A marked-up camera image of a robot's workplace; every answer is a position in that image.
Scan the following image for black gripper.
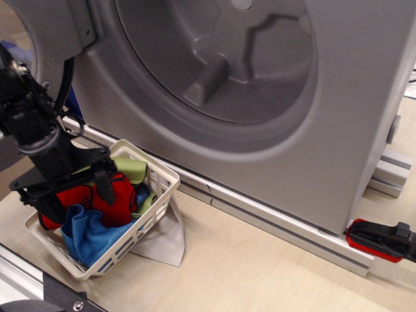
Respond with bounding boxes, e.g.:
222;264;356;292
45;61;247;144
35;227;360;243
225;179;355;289
10;139;118;224

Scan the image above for large blue cloth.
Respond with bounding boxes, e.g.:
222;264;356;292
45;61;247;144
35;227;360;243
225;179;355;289
60;204;135;267

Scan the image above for red cloth with black trim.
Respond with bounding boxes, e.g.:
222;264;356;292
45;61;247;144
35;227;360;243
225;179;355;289
57;174;137;228

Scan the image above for white plastic laundry basket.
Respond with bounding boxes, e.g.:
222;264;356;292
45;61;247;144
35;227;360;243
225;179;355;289
24;138;181;281

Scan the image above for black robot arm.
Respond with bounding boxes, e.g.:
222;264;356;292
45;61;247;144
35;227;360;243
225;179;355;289
1;47;118;223

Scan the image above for grey toy washing machine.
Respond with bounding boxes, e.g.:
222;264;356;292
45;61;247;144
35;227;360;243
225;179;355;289
74;1;415;233

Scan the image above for green cloth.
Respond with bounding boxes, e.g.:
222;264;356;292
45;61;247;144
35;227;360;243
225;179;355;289
111;157;148;185

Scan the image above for small blue trousers cloth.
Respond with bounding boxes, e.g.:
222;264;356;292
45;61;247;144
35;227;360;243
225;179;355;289
135;183;157;205

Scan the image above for black mounting plate with bolt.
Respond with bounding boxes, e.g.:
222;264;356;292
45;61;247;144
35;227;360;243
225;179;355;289
43;272;105;312

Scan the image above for grey cloth under basket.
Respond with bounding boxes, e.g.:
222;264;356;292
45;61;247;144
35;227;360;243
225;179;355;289
129;197;185;267

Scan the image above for blue object behind door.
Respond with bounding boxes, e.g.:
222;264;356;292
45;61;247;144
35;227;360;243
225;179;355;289
1;40;32;67

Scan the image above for round grey washer door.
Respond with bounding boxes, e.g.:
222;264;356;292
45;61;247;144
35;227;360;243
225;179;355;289
1;1;92;170

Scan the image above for red and black clamp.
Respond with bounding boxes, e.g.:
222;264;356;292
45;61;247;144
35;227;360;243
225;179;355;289
346;219;415;263

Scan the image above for grey round side knob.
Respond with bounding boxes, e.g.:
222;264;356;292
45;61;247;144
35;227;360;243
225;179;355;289
386;114;402;144

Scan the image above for aluminium frame rail front left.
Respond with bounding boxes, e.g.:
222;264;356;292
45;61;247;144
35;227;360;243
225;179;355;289
1;245;44;304

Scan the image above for long aluminium base rail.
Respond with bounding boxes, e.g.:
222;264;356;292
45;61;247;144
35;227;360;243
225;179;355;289
61;116;375;278

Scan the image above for short aluminium rail right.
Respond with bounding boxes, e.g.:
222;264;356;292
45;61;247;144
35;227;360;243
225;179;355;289
367;149;414;198

